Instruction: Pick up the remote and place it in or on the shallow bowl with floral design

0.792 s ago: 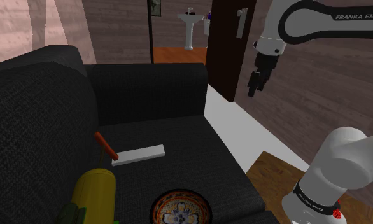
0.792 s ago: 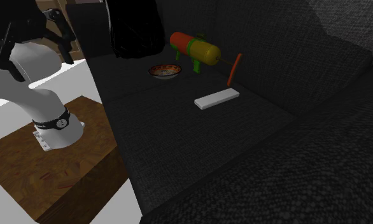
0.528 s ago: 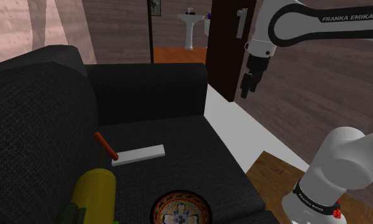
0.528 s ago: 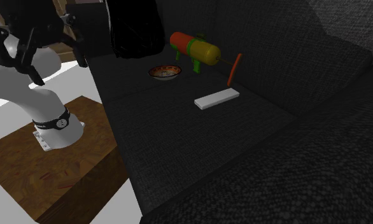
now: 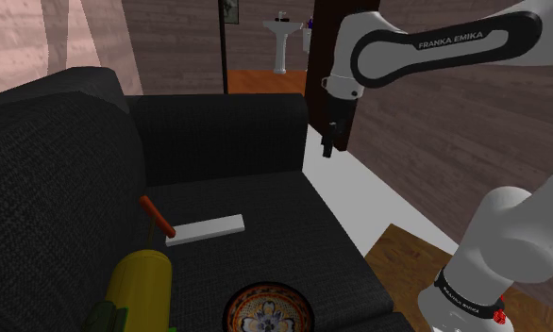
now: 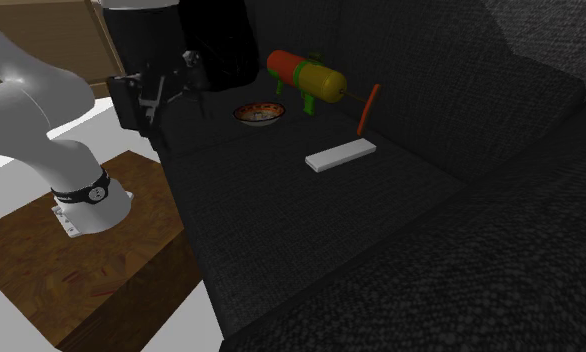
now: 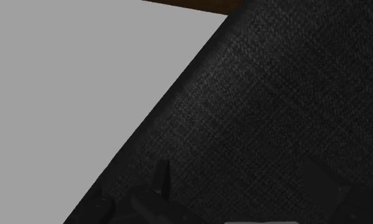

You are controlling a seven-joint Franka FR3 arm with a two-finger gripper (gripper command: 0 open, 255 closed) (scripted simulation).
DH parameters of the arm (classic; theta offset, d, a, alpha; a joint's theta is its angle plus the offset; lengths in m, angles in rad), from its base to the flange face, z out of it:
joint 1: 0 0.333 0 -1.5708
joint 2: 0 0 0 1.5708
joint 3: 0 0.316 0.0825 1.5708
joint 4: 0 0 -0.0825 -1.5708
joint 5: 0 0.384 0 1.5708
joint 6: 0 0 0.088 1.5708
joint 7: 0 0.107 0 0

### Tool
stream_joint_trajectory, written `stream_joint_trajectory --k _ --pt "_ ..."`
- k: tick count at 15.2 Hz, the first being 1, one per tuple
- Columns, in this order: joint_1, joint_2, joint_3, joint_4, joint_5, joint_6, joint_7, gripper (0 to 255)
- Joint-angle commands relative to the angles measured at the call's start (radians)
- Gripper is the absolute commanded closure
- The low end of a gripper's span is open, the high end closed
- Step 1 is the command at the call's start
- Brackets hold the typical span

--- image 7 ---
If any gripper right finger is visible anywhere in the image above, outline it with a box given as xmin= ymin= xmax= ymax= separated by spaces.
xmin=302 ymin=158 xmax=373 ymax=224

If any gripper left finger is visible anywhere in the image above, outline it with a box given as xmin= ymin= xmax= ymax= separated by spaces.
xmin=90 ymin=159 xmax=209 ymax=224

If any dark grey fabric sofa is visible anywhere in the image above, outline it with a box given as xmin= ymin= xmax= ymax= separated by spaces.
xmin=62 ymin=0 xmax=373 ymax=224

